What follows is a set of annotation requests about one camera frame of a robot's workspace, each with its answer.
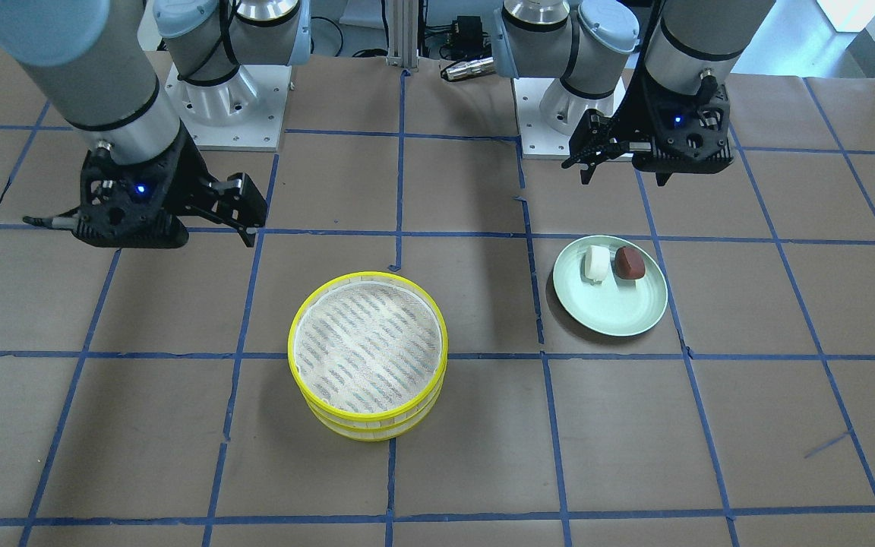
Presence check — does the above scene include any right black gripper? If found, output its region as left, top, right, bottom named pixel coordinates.
left=22, top=127, right=268, bottom=249

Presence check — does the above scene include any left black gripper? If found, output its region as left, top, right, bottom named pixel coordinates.
left=561, top=68, right=734, bottom=187

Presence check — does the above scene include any white bun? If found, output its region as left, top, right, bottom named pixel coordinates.
left=583, top=245, right=611, bottom=285

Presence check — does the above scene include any yellow steamer layer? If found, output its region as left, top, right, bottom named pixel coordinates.
left=303, top=378, right=444, bottom=442
left=288, top=271, right=448, bottom=442

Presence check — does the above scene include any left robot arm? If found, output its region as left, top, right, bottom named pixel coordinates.
left=491, top=1, right=774, bottom=186

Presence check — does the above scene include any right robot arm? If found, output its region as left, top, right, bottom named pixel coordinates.
left=0, top=1, right=311, bottom=249

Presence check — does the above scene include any white mesh steamer cloth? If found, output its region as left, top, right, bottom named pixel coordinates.
left=289, top=276, right=445, bottom=415

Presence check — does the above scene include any brown bun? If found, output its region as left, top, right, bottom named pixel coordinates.
left=612, top=245, right=646, bottom=280

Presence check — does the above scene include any light green plate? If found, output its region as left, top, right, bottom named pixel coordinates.
left=551, top=235, right=669, bottom=337

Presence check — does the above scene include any silver metal connector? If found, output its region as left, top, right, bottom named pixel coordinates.
left=440, top=58, right=496, bottom=82

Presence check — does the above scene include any black power box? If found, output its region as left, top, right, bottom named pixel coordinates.
left=447, top=15, right=484, bottom=58

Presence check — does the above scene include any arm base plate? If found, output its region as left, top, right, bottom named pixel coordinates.
left=513, top=76, right=627, bottom=160
left=166, top=65, right=294, bottom=153

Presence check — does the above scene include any aluminium frame post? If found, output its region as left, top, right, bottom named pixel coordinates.
left=382, top=1, right=423, bottom=73

